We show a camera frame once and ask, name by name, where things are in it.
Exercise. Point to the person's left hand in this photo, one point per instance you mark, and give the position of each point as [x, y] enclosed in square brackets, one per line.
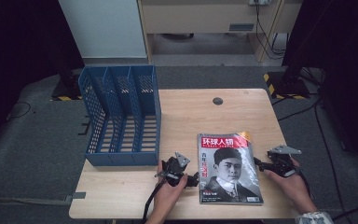
[164, 199]

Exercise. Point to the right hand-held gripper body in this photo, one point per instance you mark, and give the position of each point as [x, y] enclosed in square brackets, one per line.
[281, 161]

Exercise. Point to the person's right hand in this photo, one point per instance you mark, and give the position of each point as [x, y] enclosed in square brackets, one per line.
[292, 186]

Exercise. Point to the grey tape strip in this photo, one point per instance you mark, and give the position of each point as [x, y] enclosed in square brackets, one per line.
[76, 196]

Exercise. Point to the portrait cover magazine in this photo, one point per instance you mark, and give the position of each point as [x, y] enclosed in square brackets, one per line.
[230, 174]

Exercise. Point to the black curtain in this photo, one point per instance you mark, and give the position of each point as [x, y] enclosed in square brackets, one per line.
[18, 56]
[341, 62]

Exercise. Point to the blue plastic file rack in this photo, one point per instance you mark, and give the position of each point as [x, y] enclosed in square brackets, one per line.
[121, 124]

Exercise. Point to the black tape marks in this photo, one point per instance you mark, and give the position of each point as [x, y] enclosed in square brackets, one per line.
[84, 126]

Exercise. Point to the white power strip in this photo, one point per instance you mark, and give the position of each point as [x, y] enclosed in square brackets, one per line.
[259, 2]

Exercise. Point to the person's right patterned sleeve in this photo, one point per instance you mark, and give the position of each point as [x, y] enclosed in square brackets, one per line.
[315, 218]

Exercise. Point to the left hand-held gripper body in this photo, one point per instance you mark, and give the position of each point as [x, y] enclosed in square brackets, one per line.
[174, 168]

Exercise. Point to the white cabinet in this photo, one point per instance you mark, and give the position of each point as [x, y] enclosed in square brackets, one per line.
[105, 28]

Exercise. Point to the beige wooden desk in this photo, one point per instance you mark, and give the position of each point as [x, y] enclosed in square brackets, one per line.
[199, 15]

